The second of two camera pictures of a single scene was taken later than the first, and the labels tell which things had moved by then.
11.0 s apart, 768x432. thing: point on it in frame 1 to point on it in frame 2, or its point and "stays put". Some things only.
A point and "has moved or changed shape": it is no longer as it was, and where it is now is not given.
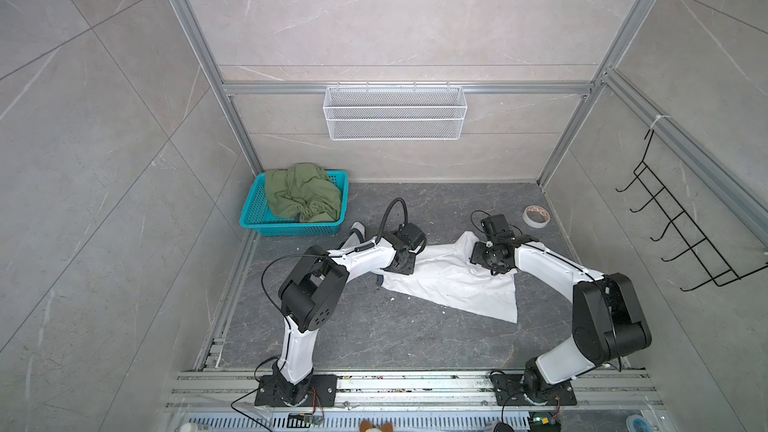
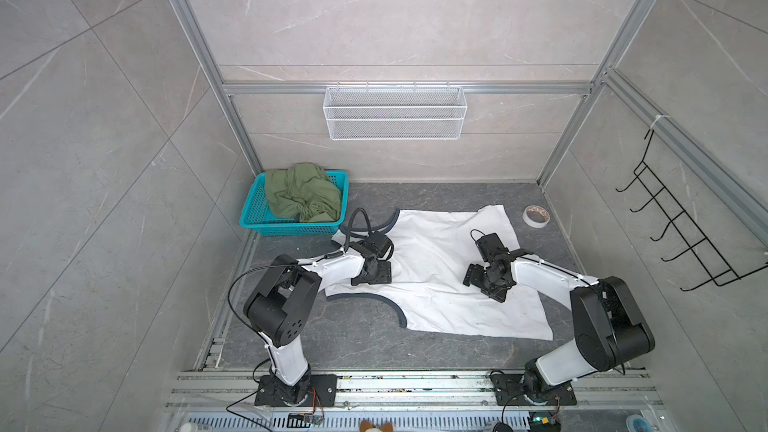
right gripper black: [476, 256] to [472, 277]
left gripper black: [411, 268] to [386, 275]
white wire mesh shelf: [394, 113] stays put
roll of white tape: [536, 216] stays put
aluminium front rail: [235, 390] stays put
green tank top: [305, 191] stays put
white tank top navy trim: [444, 273] has moved or changed shape
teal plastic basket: [257, 214] stays put
